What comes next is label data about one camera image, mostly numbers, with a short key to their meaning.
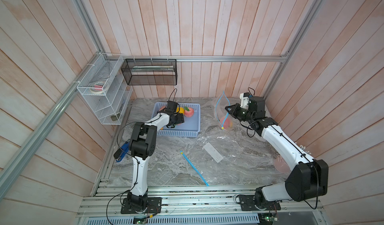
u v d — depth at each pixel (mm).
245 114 687
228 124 893
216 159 899
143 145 574
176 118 952
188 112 1060
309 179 414
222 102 822
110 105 767
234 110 715
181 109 1081
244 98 741
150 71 1042
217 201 766
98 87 730
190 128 1046
